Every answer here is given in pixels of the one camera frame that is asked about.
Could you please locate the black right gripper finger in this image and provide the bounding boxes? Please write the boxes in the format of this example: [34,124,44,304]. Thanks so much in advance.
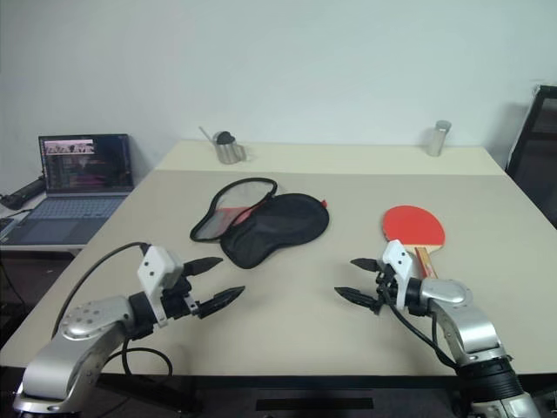
[333,286,379,308]
[350,257,382,273]

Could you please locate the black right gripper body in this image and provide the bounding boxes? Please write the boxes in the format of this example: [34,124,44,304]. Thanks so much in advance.
[372,260,399,317]

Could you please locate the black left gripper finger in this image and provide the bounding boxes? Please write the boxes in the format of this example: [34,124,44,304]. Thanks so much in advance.
[182,256,224,277]
[198,286,247,320]

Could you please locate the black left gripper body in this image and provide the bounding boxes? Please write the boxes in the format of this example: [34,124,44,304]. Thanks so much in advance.
[160,272,204,321]

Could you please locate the red table tennis paddle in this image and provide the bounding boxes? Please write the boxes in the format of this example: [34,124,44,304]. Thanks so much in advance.
[381,205,448,280]

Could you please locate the black and red paddle case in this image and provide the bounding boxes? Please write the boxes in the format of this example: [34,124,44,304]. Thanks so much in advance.
[189,176,331,270]

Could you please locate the steel pitcher with spout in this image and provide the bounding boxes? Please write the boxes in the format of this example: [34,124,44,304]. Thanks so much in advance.
[198,125,250,165]

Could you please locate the steel cylinder shaker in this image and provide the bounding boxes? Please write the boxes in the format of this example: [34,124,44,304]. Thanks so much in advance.
[425,119,453,158]

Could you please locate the grey open laptop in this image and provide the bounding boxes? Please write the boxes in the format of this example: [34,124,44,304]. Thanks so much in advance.
[2,133,135,246]

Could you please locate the black elongated device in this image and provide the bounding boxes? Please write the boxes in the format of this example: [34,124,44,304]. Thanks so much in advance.
[0,179,46,209]

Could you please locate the black mesh office chair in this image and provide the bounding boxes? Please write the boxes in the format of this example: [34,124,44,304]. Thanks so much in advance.
[504,82,557,228]

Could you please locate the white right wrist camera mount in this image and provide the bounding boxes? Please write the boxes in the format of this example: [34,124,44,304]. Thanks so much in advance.
[380,239,415,307]

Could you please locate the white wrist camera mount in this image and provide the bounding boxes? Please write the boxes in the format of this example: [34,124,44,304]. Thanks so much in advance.
[137,245,185,328]
[380,239,415,307]

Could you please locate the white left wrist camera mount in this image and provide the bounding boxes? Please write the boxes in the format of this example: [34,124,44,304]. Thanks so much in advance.
[137,245,185,328]

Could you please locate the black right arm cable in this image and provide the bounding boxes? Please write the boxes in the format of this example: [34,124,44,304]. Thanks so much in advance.
[386,300,462,374]

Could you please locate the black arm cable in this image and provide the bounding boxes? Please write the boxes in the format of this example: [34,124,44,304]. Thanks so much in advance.
[50,241,173,378]
[386,300,462,374]

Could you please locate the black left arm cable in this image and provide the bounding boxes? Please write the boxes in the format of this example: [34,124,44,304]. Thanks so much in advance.
[50,241,173,378]

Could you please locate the black table frame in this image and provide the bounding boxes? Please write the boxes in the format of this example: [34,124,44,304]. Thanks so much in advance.
[93,373,463,418]

